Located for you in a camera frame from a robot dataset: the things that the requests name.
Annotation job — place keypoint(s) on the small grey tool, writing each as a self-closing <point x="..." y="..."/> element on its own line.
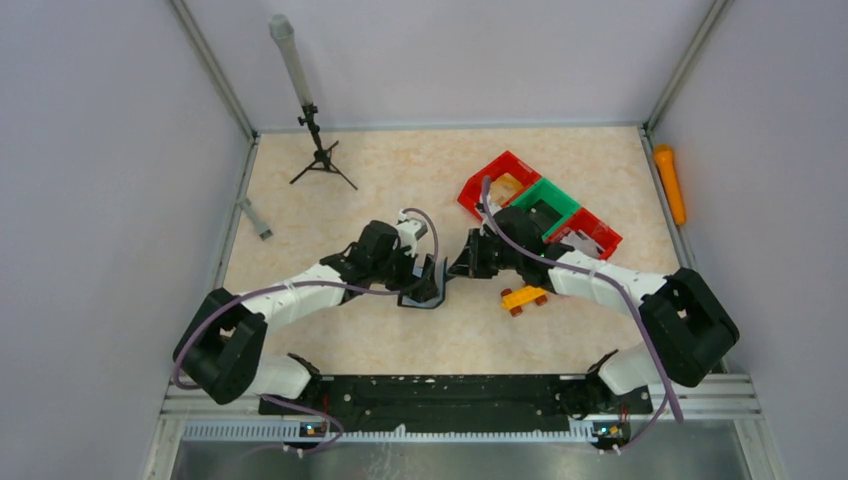
<point x="261" y="227"/>

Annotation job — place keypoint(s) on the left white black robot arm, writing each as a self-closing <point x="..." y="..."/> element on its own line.
<point x="222" y="350"/>

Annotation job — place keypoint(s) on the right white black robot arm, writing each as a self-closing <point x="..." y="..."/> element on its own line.
<point x="685" y="329"/>

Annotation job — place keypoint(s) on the black leather card holder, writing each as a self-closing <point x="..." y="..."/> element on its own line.
<point x="424" y="287"/>

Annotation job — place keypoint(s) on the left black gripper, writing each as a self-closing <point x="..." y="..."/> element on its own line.
<point x="404" y="253"/>

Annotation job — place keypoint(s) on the yellow toy brick car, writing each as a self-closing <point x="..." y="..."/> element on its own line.
<point x="513" y="301"/>

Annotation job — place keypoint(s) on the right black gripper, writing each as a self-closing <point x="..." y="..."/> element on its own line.
<point x="469" y="264"/>

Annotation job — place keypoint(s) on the red bin with wooden blocks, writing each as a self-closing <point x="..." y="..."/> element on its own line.
<point x="509" y="177"/>

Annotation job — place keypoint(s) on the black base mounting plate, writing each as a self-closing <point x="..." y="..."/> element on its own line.
<point x="463" y="403"/>

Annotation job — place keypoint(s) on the red bin with plastic bags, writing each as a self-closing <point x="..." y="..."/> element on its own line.
<point x="588" y="234"/>

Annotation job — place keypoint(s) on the orange flashlight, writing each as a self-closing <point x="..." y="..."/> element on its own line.
<point x="664" y="160"/>

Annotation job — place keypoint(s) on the black tripod with grey tube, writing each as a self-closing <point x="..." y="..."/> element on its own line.
<point x="283" y="34"/>

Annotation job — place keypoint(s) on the green plastic bin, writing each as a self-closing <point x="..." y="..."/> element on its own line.
<point x="547" y="206"/>

